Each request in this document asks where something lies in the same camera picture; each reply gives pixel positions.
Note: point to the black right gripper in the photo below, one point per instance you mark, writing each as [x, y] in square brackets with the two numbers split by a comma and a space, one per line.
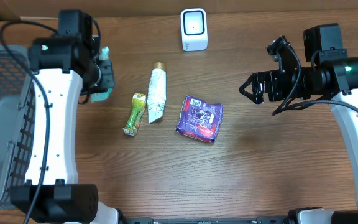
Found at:
[271, 78]

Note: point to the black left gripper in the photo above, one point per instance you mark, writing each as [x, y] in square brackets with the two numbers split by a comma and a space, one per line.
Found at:
[109, 83]

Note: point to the teal snack packet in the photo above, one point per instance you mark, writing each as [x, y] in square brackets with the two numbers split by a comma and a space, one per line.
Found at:
[97, 97]

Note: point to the green juice pouch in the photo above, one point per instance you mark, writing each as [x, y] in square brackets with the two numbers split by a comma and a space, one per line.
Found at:
[137, 112]

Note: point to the white tube gold cap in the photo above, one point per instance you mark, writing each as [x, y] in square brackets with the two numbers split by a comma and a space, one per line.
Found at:
[157, 92]

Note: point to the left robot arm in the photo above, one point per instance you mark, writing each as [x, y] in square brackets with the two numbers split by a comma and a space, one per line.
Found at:
[69, 64]

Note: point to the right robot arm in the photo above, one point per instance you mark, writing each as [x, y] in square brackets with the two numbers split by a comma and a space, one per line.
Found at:
[331, 79]

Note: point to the white barcode scanner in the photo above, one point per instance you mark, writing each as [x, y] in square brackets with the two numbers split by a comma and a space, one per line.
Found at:
[194, 29]

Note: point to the grey plastic basket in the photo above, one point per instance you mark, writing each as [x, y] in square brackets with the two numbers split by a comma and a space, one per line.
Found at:
[17, 111]

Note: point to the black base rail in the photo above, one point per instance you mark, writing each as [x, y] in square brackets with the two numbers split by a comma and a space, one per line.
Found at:
[228, 220]

